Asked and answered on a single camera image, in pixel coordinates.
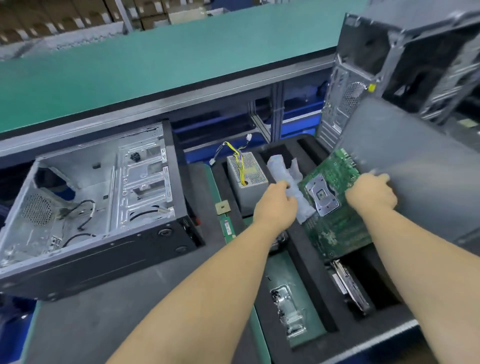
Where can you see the person's right hand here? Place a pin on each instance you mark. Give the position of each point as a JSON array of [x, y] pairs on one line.
[[371, 193]]

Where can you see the person's left hand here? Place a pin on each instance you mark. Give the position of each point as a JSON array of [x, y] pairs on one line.
[[276, 210]]

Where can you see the grey power supply unit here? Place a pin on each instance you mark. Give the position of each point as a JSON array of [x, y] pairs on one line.
[[246, 184]]

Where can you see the green motherboard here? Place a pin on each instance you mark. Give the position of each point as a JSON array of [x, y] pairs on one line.
[[341, 225]]

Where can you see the small gold CPU chip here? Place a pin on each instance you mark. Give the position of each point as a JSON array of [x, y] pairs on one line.
[[223, 207]]

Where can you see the green RAM stick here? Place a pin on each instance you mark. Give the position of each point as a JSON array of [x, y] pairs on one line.
[[217, 187]]

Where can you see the black and silver computer case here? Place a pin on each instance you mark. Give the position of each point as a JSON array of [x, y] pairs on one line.
[[90, 255]]

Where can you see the person's right forearm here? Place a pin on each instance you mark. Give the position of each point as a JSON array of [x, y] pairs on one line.
[[435, 285]]

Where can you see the person's left forearm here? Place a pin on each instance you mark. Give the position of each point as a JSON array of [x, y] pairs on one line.
[[202, 300]]

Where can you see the dark grey case side panel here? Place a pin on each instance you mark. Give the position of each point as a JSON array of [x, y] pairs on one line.
[[427, 172]]

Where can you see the grey computer tower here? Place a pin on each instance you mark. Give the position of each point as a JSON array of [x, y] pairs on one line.
[[405, 45]]

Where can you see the white bubble wrap bag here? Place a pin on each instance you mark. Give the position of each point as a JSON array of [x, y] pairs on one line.
[[296, 174]]

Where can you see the silver hard drive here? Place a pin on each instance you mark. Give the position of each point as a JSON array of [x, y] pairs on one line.
[[352, 286]]

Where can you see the green conveyor belt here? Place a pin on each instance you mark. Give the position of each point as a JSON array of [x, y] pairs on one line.
[[150, 67]]

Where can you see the stack of cardboard boxes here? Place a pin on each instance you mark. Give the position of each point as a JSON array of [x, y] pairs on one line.
[[45, 15]]

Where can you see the small metal bracket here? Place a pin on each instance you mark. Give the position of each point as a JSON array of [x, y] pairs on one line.
[[287, 311]]

